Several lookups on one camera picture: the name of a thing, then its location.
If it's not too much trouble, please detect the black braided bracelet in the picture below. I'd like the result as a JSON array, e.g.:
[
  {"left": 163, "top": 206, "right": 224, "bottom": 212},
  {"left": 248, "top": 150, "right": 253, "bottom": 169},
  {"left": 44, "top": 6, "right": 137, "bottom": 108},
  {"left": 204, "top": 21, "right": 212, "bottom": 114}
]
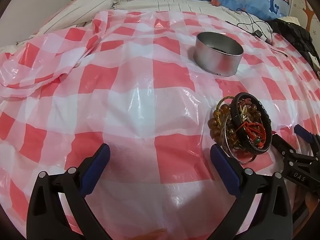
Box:
[{"left": 230, "top": 92, "right": 272, "bottom": 155}]

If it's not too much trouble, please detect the gold cord bracelet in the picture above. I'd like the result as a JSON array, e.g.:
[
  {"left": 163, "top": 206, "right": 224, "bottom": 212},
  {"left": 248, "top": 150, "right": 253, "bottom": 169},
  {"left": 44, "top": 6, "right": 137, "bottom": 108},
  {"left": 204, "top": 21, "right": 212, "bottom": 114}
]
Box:
[{"left": 215, "top": 96, "right": 237, "bottom": 126}]

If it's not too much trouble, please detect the silver bangle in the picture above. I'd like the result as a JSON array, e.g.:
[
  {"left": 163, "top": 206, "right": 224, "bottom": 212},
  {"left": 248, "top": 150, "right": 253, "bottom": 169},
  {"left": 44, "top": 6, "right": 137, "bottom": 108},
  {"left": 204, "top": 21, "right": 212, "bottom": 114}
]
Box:
[{"left": 224, "top": 120, "right": 258, "bottom": 165}]

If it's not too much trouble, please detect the silver round tin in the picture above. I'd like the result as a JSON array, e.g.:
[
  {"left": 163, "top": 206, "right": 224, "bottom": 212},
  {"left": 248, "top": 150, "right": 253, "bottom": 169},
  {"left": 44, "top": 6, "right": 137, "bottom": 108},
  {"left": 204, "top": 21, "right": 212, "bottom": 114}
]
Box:
[{"left": 193, "top": 32, "right": 244, "bottom": 76}]

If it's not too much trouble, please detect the black cable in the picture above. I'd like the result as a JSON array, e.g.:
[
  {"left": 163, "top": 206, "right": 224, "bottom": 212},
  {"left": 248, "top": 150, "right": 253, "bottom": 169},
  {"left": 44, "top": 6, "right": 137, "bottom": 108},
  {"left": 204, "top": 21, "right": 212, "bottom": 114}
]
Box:
[{"left": 226, "top": 9, "right": 288, "bottom": 57}]

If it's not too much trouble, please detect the red checkered plastic cloth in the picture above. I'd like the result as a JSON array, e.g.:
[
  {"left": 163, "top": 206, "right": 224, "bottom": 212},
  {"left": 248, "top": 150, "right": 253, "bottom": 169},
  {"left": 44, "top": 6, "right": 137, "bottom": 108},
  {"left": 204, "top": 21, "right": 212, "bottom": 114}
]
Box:
[{"left": 0, "top": 10, "right": 320, "bottom": 240}]

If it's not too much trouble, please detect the amber bead bracelet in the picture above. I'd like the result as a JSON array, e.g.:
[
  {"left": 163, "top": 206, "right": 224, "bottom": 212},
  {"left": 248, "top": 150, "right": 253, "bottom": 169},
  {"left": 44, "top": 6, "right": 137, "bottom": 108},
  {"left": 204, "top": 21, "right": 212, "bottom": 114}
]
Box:
[{"left": 207, "top": 104, "right": 263, "bottom": 148}]

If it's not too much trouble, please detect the white striped blanket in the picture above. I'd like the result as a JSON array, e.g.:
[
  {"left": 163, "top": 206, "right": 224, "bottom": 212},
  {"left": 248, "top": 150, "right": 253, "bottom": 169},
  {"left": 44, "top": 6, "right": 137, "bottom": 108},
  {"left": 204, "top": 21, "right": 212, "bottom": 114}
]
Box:
[{"left": 0, "top": 0, "right": 265, "bottom": 53}]

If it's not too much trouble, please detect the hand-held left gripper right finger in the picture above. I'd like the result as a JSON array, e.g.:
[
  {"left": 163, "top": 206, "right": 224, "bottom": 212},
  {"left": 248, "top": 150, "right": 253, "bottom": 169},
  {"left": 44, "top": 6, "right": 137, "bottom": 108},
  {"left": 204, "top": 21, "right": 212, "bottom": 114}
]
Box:
[{"left": 210, "top": 144, "right": 293, "bottom": 240}]

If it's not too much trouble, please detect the black garment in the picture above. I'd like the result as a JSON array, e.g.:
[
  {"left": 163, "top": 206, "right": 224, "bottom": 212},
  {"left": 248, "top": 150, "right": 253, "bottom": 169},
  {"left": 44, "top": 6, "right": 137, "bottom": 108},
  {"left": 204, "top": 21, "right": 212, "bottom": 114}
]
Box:
[{"left": 267, "top": 19, "right": 320, "bottom": 72}]

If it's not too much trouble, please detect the red cord bracelet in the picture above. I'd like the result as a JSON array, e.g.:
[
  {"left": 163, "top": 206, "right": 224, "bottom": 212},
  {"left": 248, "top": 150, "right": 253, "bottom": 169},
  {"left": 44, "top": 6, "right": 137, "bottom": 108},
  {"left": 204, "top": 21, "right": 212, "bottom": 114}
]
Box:
[{"left": 237, "top": 121, "right": 267, "bottom": 148}]

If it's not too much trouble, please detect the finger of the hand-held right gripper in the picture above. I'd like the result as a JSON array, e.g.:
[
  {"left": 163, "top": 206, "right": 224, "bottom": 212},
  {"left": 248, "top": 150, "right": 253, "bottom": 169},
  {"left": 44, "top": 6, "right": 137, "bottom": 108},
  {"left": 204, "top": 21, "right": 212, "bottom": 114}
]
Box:
[
  {"left": 272, "top": 131, "right": 293, "bottom": 161},
  {"left": 294, "top": 124, "right": 320, "bottom": 147}
]

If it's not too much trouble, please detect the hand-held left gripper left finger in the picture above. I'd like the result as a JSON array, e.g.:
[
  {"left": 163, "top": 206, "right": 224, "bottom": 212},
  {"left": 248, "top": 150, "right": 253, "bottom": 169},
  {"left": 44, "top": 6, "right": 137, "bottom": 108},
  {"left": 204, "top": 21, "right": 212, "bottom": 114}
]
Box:
[{"left": 27, "top": 143, "right": 112, "bottom": 240}]

